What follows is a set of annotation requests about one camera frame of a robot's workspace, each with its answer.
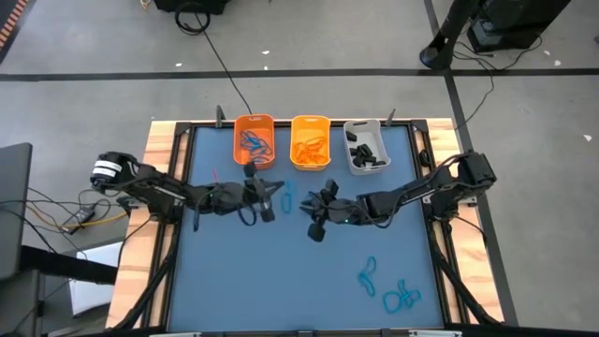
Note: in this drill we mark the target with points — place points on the yellow plastic basket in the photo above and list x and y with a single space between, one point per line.
299 128

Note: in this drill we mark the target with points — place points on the black equipment case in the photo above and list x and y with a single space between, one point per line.
192 4

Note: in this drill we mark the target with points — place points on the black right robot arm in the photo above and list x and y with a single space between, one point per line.
421 189

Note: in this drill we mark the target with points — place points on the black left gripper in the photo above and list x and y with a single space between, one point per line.
229 196

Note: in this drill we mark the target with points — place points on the blue table mat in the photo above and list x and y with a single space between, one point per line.
262 262

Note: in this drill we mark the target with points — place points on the black power adapter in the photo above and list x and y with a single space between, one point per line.
84 215

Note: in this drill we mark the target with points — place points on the grey clamp post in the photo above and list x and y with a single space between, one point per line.
219 117
390 118

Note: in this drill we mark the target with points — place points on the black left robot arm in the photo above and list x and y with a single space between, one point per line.
154 187

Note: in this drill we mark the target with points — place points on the black bar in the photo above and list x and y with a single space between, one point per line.
70 266

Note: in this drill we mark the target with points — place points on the orange plastic basket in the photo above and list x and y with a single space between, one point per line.
241 161

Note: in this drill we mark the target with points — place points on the dark grey flat panel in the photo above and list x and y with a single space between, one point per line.
14 210

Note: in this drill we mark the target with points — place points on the black equipment box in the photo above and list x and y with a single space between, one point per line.
515 23

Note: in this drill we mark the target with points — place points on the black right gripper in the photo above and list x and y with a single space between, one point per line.
341 210

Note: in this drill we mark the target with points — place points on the wide black rubber band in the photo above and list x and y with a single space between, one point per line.
375 162
352 136
360 162
355 151
365 150

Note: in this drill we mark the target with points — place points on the black orange striped ramp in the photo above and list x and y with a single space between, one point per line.
9 28

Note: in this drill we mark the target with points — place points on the white board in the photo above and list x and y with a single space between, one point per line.
93 295

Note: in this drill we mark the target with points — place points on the white plastic basket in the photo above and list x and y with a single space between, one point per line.
374 138

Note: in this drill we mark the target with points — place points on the white bracket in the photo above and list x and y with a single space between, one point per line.
435 333
175 334

